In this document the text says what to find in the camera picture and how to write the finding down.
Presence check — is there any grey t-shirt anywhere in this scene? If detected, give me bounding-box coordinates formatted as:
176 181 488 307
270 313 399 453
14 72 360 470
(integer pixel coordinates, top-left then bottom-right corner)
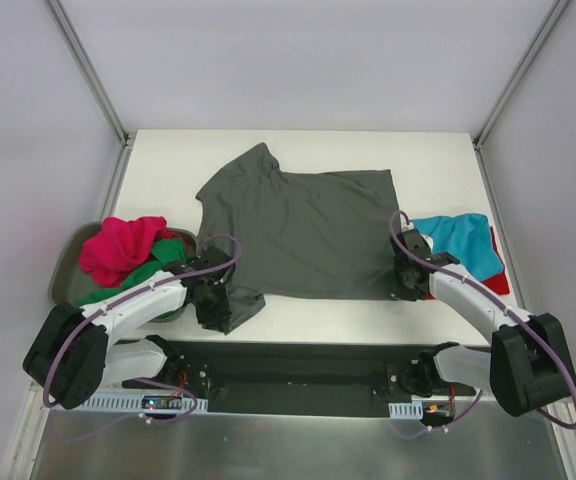
196 143 398 332

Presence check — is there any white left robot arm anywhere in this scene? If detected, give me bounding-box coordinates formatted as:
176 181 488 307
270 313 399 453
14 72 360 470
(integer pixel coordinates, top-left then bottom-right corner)
22 245 239 410

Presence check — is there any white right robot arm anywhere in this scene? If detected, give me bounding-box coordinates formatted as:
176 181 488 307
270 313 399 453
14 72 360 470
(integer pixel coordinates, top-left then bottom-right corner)
391 229 576 417

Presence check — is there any green t-shirt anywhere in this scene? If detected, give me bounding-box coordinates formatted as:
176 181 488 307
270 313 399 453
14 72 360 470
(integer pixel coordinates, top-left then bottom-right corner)
74 237 188 307

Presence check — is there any teal folded t-shirt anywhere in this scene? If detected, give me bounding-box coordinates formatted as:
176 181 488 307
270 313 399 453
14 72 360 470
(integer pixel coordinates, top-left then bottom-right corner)
413 213 504 282

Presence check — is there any red folded t-shirt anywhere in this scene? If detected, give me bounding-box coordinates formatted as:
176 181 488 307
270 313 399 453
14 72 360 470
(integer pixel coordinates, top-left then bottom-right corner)
420 222 510 295

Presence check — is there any magenta t-shirt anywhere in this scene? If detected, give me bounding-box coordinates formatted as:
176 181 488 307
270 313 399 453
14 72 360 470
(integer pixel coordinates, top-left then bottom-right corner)
79 216 174 288

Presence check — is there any grey plastic bin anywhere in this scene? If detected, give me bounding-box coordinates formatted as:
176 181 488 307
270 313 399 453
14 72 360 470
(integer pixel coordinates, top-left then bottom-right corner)
49 222 197 324

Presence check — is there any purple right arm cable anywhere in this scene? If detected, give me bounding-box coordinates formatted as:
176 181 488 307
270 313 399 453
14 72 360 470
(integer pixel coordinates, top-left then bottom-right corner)
388 209 576 441

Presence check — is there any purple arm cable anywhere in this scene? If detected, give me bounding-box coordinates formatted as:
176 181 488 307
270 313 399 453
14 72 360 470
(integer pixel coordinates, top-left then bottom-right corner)
42 232 243 443
388 209 576 441

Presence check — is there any right white cable duct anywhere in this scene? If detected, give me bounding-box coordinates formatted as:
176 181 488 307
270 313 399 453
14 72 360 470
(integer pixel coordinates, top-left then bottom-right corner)
388 401 424 421

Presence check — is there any white cable duct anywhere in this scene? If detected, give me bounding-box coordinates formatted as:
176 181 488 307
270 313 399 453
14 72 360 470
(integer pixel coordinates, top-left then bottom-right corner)
76 393 208 415
388 401 424 421

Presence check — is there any left white cable duct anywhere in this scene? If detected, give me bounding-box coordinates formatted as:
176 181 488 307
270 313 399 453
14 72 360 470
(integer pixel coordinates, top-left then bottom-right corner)
76 393 208 415

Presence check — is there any left aluminium frame post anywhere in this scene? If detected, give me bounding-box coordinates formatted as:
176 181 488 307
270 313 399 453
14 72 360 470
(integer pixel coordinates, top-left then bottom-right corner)
42 0 136 147

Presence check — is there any aluminium frame post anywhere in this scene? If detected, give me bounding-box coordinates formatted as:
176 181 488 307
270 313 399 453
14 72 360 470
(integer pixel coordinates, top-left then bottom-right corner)
42 0 136 147
471 0 574 149

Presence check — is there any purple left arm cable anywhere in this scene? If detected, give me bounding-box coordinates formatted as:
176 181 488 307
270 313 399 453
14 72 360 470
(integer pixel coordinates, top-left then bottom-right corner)
42 232 243 443

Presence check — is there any right aluminium frame post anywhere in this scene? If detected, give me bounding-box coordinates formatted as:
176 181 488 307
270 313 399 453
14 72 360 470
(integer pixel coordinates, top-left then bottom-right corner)
471 0 574 149

